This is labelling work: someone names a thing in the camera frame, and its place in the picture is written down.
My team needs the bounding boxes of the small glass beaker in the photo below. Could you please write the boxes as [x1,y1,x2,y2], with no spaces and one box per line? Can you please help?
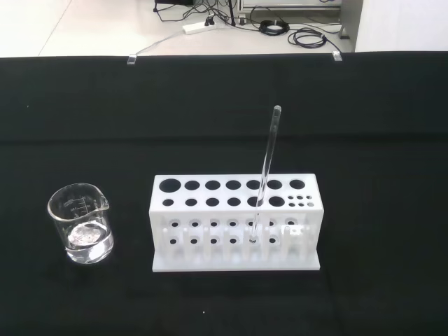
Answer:
[47,182,116,265]

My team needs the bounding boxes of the white power strip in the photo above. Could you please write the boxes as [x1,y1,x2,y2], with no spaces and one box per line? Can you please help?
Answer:
[182,21,220,35]

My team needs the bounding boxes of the white metal cabinet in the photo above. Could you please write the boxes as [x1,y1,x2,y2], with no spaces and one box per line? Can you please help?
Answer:
[237,0,365,42]

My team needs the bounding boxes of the tangled black cables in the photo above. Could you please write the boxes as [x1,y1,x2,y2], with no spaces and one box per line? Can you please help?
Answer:
[153,0,248,28]

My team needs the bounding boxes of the black bench cloth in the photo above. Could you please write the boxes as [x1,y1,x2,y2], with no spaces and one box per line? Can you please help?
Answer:
[0,50,448,336]

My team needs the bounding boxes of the tightly coiled black cable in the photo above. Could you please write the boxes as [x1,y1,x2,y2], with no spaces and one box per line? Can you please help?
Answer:
[259,20,291,36]

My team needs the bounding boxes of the white test tube rack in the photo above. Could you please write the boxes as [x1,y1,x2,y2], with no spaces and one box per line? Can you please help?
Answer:
[150,173,322,273]

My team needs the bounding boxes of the thin white power cord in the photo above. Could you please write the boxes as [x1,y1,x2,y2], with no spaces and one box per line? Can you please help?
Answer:
[134,29,186,57]

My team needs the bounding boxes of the loosely coiled black cable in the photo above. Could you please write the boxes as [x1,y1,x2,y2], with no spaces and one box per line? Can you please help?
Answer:
[287,27,342,50]

